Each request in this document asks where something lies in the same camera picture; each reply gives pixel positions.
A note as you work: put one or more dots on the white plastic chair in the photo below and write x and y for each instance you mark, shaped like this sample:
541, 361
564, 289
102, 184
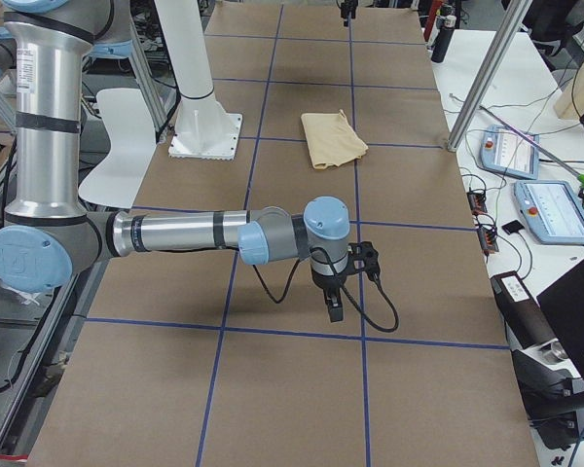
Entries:
116, 181

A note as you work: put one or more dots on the upper blue teach pendant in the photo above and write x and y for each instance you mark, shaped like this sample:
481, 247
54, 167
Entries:
505, 152

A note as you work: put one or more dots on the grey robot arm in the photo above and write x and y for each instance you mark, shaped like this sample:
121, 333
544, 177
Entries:
58, 224

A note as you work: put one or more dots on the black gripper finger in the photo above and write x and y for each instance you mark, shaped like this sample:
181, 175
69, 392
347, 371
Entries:
333, 300

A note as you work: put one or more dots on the metal reacher grabber tool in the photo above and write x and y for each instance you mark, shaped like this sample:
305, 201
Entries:
528, 139

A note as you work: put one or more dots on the cream long-sleeve graphic shirt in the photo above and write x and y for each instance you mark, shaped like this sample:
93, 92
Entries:
331, 140

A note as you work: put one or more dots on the black water bottle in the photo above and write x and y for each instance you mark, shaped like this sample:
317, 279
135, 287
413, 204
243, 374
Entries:
445, 28

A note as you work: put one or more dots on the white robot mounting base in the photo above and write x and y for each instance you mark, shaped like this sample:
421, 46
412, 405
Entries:
203, 129

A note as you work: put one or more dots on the aluminium frame post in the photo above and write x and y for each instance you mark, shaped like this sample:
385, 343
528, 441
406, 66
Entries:
500, 43

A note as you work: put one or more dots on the blue teach pendant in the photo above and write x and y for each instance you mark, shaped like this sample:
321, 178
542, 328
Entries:
553, 213
505, 152

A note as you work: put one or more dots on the lower blue teach pendant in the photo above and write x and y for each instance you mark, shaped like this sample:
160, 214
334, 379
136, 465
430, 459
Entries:
553, 213

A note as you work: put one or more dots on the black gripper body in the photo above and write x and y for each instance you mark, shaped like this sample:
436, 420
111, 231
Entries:
346, 8
325, 281

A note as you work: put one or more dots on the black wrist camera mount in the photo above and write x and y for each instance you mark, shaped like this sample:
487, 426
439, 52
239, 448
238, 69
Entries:
363, 257

